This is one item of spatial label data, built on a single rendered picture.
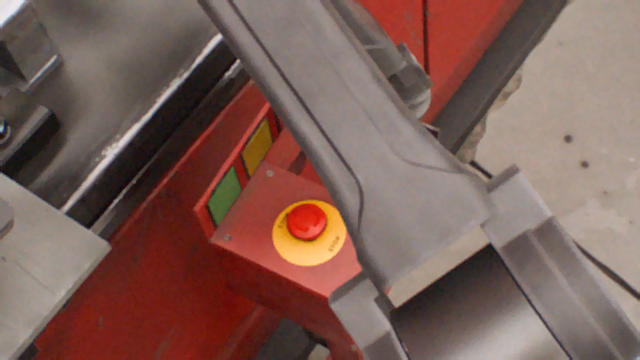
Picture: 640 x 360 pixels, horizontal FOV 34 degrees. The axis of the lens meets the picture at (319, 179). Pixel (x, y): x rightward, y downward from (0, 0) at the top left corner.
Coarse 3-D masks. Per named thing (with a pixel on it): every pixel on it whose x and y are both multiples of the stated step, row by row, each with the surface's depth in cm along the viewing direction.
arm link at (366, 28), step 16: (336, 0) 74; (352, 0) 80; (352, 16) 76; (368, 16) 80; (368, 32) 77; (384, 32) 80; (368, 48) 78; (384, 48) 79; (384, 64) 80; (400, 64) 81; (400, 80) 83; (416, 80) 83; (400, 96) 84; (416, 96) 85
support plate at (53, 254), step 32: (0, 192) 81; (32, 224) 79; (64, 224) 79; (0, 256) 78; (32, 256) 78; (64, 256) 77; (96, 256) 77; (0, 288) 77; (32, 288) 76; (64, 288) 76; (0, 320) 75; (32, 320) 75; (0, 352) 74
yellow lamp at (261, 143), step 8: (264, 128) 103; (256, 136) 102; (264, 136) 103; (248, 144) 101; (256, 144) 102; (264, 144) 104; (272, 144) 106; (248, 152) 101; (256, 152) 103; (264, 152) 105; (248, 160) 102; (256, 160) 104; (248, 168) 103; (256, 168) 105
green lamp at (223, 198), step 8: (232, 168) 100; (232, 176) 100; (224, 184) 99; (232, 184) 101; (216, 192) 99; (224, 192) 100; (232, 192) 102; (216, 200) 99; (224, 200) 101; (232, 200) 102; (216, 208) 100; (224, 208) 102; (216, 216) 101; (216, 224) 102
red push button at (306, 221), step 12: (300, 204) 100; (312, 204) 100; (288, 216) 99; (300, 216) 99; (312, 216) 99; (324, 216) 99; (288, 228) 99; (300, 228) 98; (312, 228) 98; (324, 228) 99; (312, 240) 100
